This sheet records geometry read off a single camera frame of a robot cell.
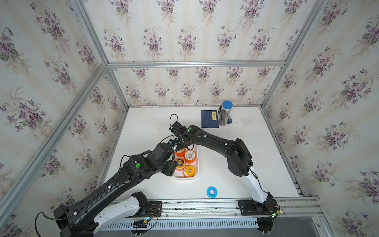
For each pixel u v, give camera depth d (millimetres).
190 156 881
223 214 732
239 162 549
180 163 861
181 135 695
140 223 716
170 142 626
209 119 1105
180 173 848
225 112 971
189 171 824
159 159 503
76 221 375
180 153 885
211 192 783
